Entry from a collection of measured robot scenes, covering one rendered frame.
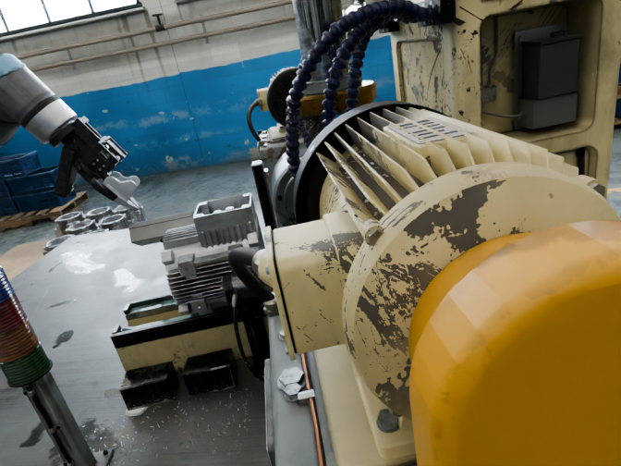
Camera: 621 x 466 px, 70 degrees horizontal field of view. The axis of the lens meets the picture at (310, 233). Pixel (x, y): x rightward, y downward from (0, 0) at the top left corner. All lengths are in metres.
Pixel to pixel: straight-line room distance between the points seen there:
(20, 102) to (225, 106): 5.72
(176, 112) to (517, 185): 6.74
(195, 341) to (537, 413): 0.90
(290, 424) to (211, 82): 6.41
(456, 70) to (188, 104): 6.16
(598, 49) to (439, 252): 0.74
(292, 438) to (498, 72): 0.74
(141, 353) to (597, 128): 1.01
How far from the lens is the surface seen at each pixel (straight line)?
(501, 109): 0.93
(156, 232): 1.20
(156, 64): 6.91
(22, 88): 1.03
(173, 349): 1.05
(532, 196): 0.23
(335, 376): 0.38
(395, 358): 0.24
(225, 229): 0.92
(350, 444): 0.33
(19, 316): 0.79
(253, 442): 0.87
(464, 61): 0.80
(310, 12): 0.87
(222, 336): 1.02
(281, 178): 1.16
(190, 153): 6.97
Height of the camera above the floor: 1.42
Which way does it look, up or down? 23 degrees down
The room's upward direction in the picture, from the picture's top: 11 degrees counter-clockwise
